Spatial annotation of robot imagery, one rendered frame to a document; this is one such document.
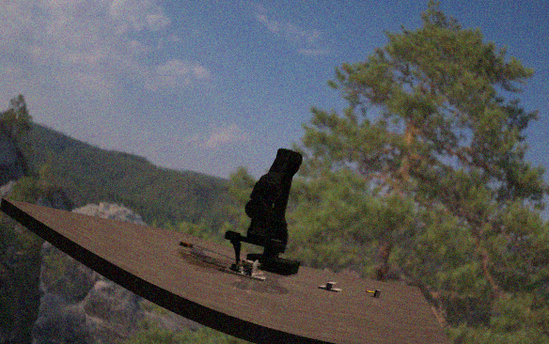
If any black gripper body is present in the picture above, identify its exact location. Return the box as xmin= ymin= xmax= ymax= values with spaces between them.
xmin=224 ymin=218 xmax=287 ymax=254

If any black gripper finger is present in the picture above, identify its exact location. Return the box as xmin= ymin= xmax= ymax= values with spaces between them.
xmin=261 ymin=251 xmax=278 ymax=271
xmin=231 ymin=242 xmax=242 ymax=264

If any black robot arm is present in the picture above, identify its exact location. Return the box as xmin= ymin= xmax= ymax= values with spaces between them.
xmin=244 ymin=148 xmax=303 ymax=245

